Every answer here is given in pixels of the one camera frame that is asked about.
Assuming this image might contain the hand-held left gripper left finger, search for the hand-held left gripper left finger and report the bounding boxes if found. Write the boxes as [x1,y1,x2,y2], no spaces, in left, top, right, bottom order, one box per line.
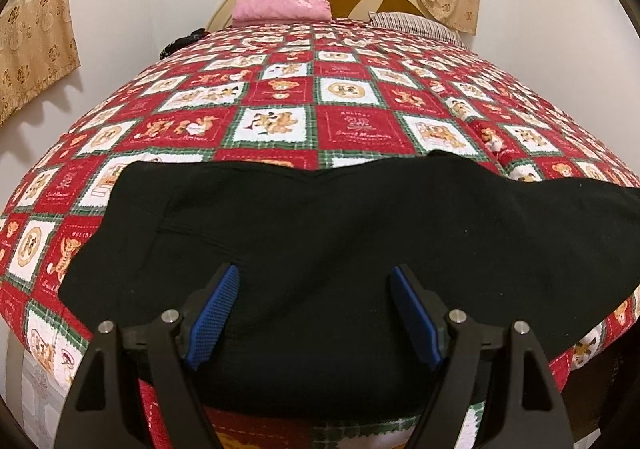
[54,263,241,449]

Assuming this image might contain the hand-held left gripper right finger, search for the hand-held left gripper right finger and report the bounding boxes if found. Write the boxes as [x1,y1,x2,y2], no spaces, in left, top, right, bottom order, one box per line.
[391,263,575,449]

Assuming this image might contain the black pants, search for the black pants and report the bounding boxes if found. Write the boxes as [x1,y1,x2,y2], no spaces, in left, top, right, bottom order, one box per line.
[57,150,640,410]

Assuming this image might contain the red printed bear bedspread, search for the red printed bear bedspread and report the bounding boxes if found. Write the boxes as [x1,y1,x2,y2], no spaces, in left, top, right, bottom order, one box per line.
[0,19,640,449]

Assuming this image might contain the dark cloth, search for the dark cloth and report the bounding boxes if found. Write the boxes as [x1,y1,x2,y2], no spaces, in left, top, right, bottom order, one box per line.
[159,28,208,60]

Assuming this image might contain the striped pillow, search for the striped pillow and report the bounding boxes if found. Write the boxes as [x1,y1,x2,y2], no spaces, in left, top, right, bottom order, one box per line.
[369,11,468,48]

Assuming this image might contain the pink folded cloth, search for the pink folded cloth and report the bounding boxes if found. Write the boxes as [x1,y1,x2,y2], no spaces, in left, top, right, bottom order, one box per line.
[232,0,332,24]

